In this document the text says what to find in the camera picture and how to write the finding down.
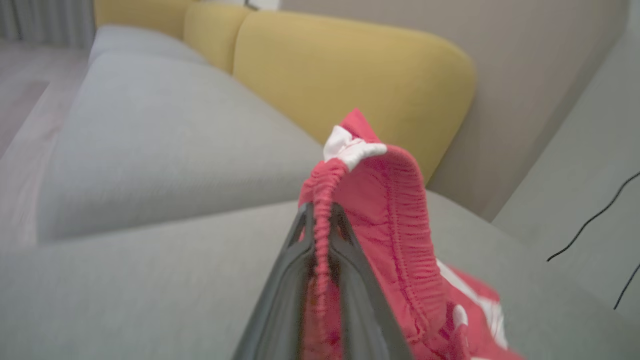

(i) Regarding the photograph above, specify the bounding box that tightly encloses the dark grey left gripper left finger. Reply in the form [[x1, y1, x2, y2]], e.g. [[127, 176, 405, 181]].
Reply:
[[232, 202, 316, 360]]

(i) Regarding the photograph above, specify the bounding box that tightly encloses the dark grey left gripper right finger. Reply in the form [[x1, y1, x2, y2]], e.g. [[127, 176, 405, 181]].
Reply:
[[329, 202, 413, 360]]

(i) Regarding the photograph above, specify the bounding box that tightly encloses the red and white sports garment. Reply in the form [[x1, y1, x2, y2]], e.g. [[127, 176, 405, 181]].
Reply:
[[298, 107, 526, 360]]

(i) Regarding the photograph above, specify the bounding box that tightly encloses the yellow sofa back cushion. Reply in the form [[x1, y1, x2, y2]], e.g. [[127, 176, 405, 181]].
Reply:
[[232, 10, 477, 186], [182, 2, 252, 76], [93, 0, 197, 41]]

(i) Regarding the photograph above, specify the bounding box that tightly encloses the grey upholstered sofa panel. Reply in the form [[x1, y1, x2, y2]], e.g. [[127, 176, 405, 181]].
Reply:
[[492, 20, 640, 328]]

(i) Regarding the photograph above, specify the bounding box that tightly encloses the grey pleated curtain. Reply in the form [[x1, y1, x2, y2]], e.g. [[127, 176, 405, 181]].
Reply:
[[0, 0, 97, 49]]

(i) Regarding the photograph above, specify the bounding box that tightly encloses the thin black cable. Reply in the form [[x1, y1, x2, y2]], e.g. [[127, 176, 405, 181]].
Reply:
[[546, 171, 640, 262], [613, 263, 640, 311]]

